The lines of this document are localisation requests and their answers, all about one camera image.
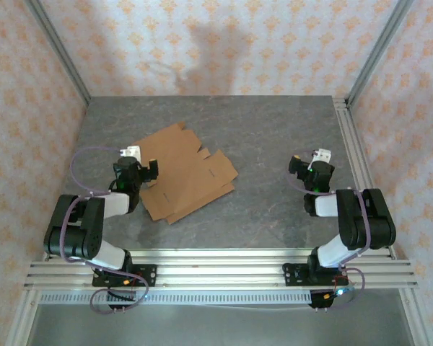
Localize brown cardboard box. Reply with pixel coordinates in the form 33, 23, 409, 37
135, 122, 239, 225

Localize grey metal lower shelf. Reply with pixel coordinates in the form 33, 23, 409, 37
27, 304, 419, 346

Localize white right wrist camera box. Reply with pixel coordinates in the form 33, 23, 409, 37
312, 148, 332, 163

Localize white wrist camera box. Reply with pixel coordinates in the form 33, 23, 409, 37
312, 148, 332, 163
119, 145, 142, 161

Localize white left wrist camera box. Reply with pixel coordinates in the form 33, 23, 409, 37
119, 145, 142, 161

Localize aluminium side rail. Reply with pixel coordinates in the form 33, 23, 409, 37
333, 97, 396, 259

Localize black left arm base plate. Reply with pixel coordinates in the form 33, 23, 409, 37
92, 264, 157, 288

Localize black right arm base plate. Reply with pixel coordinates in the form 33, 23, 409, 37
282, 262, 349, 288

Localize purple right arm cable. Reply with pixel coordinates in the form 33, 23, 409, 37
284, 148, 364, 311

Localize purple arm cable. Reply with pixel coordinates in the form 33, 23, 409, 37
284, 148, 364, 311
59, 146, 147, 314

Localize aluminium mounting rail beam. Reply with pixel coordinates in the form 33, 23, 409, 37
23, 248, 419, 291

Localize aluminium frame post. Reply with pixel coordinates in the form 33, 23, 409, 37
346, 0, 414, 107
25, 0, 92, 105

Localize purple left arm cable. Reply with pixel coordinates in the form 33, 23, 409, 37
59, 146, 147, 314

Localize slotted grey cable duct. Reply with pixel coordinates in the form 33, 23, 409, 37
39, 291, 313, 306

